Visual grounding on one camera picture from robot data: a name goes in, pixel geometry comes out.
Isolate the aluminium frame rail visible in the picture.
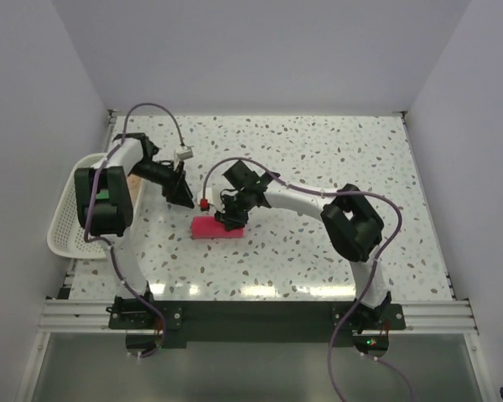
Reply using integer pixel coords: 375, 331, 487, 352
37, 299, 479, 335

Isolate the pink towel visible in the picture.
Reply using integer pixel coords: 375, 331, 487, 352
191, 216, 244, 240

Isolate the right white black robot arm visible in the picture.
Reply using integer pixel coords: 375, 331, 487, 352
204, 161, 391, 329

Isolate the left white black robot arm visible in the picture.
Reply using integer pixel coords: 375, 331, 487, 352
73, 132, 194, 328

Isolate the rolled orange white towel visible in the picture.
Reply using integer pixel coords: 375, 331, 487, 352
127, 175, 142, 203

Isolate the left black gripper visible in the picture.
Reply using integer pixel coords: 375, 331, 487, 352
130, 159, 194, 208

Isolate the white plastic basket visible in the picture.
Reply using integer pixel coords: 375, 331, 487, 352
47, 149, 144, 260

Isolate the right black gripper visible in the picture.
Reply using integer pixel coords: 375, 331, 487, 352
215, 189, 253, 231

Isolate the green towel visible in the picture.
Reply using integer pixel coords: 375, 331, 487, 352
96, 190, 109, 199

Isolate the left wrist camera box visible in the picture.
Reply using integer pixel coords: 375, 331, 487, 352
174, 145, 194, 163

